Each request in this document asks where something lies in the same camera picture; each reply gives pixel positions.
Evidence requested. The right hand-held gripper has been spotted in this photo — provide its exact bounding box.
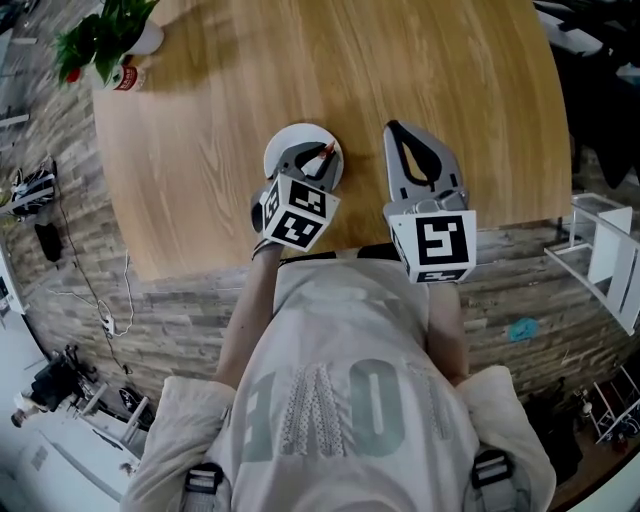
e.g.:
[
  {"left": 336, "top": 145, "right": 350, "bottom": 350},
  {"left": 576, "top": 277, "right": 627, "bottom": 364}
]
[{"left": 382, "top": 119, "right": 478, "bottom": 285}]

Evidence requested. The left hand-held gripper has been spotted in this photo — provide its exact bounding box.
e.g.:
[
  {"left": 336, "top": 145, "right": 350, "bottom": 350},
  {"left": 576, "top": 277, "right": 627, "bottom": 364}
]
[{"left": 258, "top": 141, "right": 343, "bottom": 252}]

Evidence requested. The white round plate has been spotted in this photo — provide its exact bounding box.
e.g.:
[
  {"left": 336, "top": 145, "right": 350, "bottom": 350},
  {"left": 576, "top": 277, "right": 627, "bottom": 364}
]
[{"left": 262, "top": 122, "right": 346, "bottom": 192}]

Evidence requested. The person's right forearm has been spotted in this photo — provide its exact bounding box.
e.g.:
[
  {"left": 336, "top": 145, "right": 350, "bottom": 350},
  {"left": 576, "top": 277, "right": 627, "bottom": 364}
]
[{"left": 426, "top": 281, "right": 472, "bottom": 387}]

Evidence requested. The person's left forearm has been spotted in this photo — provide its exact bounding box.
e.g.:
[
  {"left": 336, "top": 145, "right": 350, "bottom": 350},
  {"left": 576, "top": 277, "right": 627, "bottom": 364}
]
[{"left": 211, "top": 238, "right": 282, "bottom": 387}]

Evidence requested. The wooden table with white legs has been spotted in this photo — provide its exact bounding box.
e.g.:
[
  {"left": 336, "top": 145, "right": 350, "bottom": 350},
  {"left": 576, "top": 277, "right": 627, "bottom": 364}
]
[{"left": 91, "top": 0, "right": 575, "bottom": 284}]

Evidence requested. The black office chair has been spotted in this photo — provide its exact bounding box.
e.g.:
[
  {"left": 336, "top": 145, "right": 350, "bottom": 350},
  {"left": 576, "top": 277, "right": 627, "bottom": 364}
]
[{"left": 548, "top": 29, "right": 640, "bottom": 190}]

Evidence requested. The teal object on floor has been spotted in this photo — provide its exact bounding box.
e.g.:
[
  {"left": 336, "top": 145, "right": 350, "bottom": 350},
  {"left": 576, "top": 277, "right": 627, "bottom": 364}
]
[{"left": 506, "top": 317, "right": 541, "bottom": 343}]

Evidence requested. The clear bottle with red label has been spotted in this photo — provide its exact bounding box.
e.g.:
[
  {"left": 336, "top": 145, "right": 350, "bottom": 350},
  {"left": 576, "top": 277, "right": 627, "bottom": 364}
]
[{"left": 64, "top": 63, "right": 148, "bottom": 94}]

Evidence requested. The white folding chair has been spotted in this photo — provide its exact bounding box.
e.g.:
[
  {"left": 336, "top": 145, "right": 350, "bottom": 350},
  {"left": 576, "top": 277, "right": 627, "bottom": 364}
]
[{"left": 543, "top": 191, "right": 640, "bottom": 337}]

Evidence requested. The person's light printed shirt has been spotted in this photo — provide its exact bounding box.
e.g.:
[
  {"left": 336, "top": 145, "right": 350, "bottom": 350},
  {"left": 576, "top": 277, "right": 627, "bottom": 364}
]
[{"left": 119, "top": 246, "right": 559, "bottom": 512}]

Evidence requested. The green potted plant white pot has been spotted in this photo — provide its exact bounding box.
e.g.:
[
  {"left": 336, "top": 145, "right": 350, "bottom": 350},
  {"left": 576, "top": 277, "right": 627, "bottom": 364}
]
[{"left": 51, "top": 0, "right": 166, "bottom": 89}]

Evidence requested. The black bag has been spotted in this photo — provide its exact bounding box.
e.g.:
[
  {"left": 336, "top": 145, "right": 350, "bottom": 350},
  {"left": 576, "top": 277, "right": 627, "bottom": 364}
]
[{"left": 33, "top": 221, "right": 64, "bottom": 263}]

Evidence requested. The black and white backpack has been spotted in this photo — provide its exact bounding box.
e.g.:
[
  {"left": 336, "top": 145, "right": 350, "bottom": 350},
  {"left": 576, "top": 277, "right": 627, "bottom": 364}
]
[{"left": 9, "top": 158, "right": 58, "bottom": 222}]

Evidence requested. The white cable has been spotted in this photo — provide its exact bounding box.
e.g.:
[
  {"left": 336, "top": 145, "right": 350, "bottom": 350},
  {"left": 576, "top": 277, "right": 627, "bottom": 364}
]
[{"left": 44, "top": 248, "right": 137, "bottom": 339}]

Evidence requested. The black strap buckle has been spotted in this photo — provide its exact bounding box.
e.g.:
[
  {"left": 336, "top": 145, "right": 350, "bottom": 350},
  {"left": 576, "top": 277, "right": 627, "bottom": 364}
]
[
  {"left": 183, "top": 461, "right": 225, "bottom": 497},
  {"left": 470, "top": 448, "right": 515, "bottom": 489}
]

